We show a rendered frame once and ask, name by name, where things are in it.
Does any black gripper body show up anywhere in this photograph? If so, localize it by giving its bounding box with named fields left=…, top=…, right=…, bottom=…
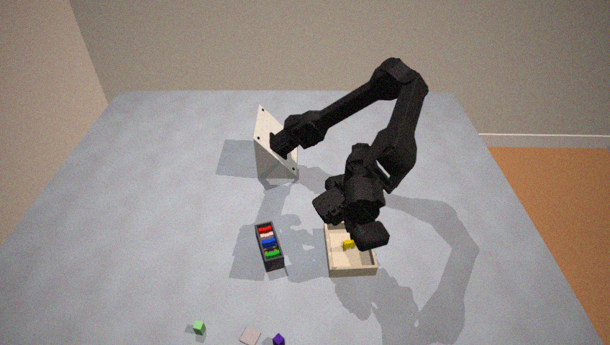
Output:
left=325, top=174, right=390, bottom=252

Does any yellow blade fuse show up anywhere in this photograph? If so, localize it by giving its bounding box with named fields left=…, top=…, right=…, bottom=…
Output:
left=343, top=240, right=356, bottom=251

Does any purple rectangular block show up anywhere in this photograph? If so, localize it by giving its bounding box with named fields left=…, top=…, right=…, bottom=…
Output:
left=273, top=333, right=285, bottom=345

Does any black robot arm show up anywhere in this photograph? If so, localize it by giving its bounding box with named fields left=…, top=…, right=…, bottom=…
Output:
left=269, top=57, right=429, bottom=226

